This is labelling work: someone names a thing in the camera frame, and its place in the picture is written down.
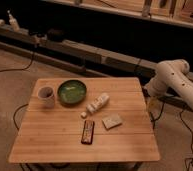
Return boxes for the white plastic bottle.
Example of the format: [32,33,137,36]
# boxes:
[86,93,110,114]

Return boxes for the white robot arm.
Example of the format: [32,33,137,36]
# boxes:
[145,59,193,110]

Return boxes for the green ceramic bowl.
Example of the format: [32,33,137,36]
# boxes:
[57,79,87,105]

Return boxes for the white ceramic mug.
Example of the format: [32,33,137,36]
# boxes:
[37,87,55,108]

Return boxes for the white spray bottle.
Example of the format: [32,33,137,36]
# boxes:
[7,11,20,31]

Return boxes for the beige sponge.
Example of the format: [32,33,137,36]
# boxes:
[102,114,122,130]

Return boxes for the dark red candy bar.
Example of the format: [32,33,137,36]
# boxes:
[81,120,95,145]

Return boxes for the wooden table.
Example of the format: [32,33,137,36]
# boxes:
[9,78,160,163]

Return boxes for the black round device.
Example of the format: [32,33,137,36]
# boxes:
[47,29,65,42]

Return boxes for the black cable right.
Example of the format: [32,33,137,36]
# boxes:
[179,108,193,171]

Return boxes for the black floor cable left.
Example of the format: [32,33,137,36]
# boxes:
[0,43,38,76]

